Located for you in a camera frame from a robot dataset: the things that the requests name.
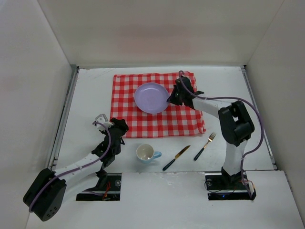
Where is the lilac plastic plate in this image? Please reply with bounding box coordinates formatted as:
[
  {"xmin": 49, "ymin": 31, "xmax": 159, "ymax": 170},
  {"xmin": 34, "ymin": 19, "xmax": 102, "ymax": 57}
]
[{"xmin": 134, "ymin": 83, "xmax": 170, "ymax": 114}]

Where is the white mug blue handle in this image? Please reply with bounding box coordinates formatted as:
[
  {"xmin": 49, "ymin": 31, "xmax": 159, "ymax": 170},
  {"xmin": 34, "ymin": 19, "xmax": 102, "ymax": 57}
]
[{"xmin": 136, "ymin": 144, "xmax": 162, "ymax": 164}]

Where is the gold knife dark handle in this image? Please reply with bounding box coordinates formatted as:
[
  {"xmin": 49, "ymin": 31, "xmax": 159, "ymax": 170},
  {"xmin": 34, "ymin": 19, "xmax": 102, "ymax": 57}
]
[{"xmin": 163, "ymin": 145, "xmax": 190, "ymax": 171}]

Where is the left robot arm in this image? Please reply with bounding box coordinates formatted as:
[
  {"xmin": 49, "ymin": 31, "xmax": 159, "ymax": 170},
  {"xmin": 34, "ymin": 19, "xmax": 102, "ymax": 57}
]
[{"xmin": 23, "ymin": 118, "xmax": 129, "ymax": 221}]

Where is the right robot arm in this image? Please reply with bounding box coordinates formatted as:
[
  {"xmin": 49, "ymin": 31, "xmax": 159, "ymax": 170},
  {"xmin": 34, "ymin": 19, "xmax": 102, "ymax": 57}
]
[{"xmin": 167, "ymin": 71, "xmax": 255, "ymax": 185}]

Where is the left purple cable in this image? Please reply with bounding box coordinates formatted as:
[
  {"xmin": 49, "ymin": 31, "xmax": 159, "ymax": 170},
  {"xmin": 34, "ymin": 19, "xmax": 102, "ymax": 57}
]
[{"xmin": 28, "ymin": 121, "xmax": 112, "ymax": 213}]

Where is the purple cable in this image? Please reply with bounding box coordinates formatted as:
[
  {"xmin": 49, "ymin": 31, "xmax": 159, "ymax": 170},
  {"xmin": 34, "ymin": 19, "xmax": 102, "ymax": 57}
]
[
  {"xmin": 28, "ymin": 121, "xmax": 112, "ymax": 213},
  {"xmin": 178, "ymin": 70, "xmax": 264, "ymax": 187}
]

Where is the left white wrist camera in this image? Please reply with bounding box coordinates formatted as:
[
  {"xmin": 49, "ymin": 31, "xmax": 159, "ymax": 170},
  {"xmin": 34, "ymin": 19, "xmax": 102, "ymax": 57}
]
[{"xmin": 92, "ymin": 114, "xmax": 114, "ymax": 132}]

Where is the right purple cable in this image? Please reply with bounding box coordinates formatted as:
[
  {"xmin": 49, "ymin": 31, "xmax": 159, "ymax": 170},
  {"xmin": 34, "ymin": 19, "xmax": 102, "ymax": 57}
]
[{"xmin": 178, "ymin": 70, "xmax": 264, "ymax": 187}]

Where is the gold fork dark handle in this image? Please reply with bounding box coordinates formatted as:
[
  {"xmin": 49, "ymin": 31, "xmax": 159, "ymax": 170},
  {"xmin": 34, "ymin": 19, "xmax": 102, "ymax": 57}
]
[{"xmin": 193, "ymin": 132, "xmax": 216, "ymax": 161}]

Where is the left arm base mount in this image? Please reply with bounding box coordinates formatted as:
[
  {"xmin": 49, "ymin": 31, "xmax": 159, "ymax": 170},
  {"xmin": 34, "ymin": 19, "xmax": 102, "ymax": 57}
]
[{"xmin": 76, "ymin": 169, "xmax": 122, "ymax": 201}]

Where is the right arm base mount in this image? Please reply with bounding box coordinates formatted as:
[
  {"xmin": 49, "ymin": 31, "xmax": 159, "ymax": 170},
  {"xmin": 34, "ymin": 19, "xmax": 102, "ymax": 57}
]
[{"xmin": 204, "ymin": 173, "xmax": 256, "ymax": 201}]

